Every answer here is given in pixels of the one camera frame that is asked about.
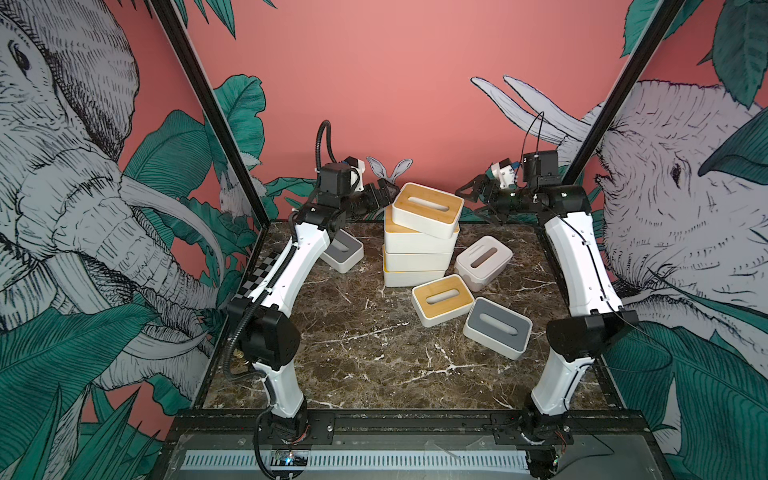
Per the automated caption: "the black right frame post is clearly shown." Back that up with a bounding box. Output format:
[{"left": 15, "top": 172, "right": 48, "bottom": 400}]
[{"left": 562, "top": 0, "right": 684, "bottom": 186}]

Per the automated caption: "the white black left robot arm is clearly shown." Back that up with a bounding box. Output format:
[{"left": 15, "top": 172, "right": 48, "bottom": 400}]
[{"left": 222, "top": 159, "right": 399, "bottom": 444}]

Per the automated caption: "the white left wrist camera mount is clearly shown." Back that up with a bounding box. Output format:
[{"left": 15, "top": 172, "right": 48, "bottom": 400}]
[{"left": 344, "top": 156, "right": 366, "bottom": 192}]

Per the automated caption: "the white box bamboo lid corner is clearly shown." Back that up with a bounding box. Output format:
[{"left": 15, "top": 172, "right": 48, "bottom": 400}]
[{"left": 384, "top": 207, "right": 460, "bottom": 254}]

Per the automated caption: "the white ribbed cable duct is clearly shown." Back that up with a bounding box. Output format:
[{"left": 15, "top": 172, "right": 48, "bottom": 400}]
[{"left": 180, "top": 450, "right": 529, "bottom": 474}]

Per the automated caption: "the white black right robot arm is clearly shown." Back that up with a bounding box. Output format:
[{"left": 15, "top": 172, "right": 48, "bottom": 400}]
[{"left": 455, "top": 151, "right": 638, "bottom": 445}]

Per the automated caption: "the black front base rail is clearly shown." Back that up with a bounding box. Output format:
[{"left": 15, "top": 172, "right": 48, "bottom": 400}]
[{"left": 160, "top": 409, "right": 655, "bottom": 461}]

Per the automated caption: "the white box grey lid back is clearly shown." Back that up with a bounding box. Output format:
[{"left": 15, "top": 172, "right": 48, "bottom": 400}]
[{"left": 321, "top": 230, "right": 364, "bottom": 274}]

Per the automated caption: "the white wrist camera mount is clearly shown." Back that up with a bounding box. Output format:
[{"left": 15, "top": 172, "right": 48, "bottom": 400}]
[
  {"left": 344, "top": 156, "right": 366, "bottom": 192},
  {"left": 490, "top": 158, "right": 518, "bottom": 190}
]

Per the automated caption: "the narrow white box bamboo lid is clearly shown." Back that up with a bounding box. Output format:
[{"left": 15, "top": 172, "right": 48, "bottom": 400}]
[{"left": 392, "top": 182, "right": 464, "bottom": 239}]

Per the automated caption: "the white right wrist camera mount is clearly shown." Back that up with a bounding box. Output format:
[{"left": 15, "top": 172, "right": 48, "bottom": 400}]
[{"left": 490, "top": 158, "right": 518, "bottom": 190}]

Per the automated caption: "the large white box bamboo lid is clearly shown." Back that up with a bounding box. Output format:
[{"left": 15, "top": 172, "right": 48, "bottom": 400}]
[{"left": 382, "top": 247, "right": 453, "bottom": 272}]

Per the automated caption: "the white box grey lid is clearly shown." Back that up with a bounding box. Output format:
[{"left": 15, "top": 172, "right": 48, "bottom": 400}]
[
  {"left": 463, "top": 298, "right": 533, "bottom": 360},
  {"left": 321, "top": 230, "right": 364, "bottom": 274}
]

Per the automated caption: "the black left frame post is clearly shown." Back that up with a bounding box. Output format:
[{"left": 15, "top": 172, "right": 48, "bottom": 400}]
[{"left": 150, "top": 0, "right": 271, "bottom": 230}]

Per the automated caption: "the black white checkerboard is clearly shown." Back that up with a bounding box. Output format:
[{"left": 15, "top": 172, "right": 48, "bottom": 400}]
[{"left": 230, "top": 250, "right": 281, "bottom": 304}]

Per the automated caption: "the small white box bamboo lid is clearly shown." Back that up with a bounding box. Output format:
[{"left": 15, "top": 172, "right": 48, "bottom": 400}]
[{"left": 411, "top": 274, "right": 475, "bottom": 328}]

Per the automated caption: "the black frame post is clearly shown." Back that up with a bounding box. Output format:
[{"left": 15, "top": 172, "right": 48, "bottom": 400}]
[
  {"left": 150, "top": 0, "right": 271, "bottom": 230},
  {"left": 562, "top": 0, "right": 684, "bottom": 186}
]

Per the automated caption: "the pink white drip tissue box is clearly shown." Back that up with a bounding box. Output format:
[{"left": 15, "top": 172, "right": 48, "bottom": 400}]
[{"left": 454, "top": 235, "right": 513, "bottom": 292}]

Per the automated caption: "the white box grey lid front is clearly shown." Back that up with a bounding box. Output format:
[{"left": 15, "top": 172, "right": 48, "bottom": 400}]
[{"left": 463, "top": 298, "right": 533, "bottom": 360}]

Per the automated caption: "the white box yellow wood lid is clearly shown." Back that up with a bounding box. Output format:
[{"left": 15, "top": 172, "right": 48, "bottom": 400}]
[{"left": 383, "top": 265, "right": 446, "bottom": 288}]

